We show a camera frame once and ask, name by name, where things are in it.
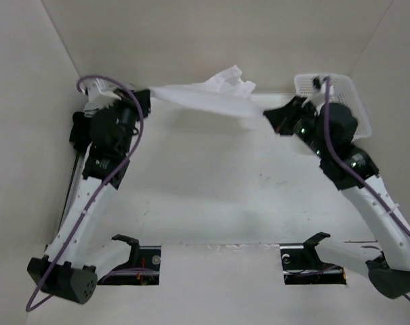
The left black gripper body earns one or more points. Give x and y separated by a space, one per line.
130 110

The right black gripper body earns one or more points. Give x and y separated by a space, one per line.
286 125

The white tank top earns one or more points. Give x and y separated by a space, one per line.
225 93

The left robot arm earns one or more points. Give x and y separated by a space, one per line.
105 137

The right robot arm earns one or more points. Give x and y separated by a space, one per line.
328 132

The folded grey tank top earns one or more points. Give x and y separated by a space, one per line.
90 109

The folded black tank top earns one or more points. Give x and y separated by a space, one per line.
79 135

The white plastic basket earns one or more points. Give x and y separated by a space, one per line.
344 93

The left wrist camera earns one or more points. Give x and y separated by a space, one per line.
101 93

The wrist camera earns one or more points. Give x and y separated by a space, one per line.
322 85
101 93

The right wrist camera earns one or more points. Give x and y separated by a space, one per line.
322 85

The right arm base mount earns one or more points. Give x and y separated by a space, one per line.
302 266

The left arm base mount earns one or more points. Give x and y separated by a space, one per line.
141 269

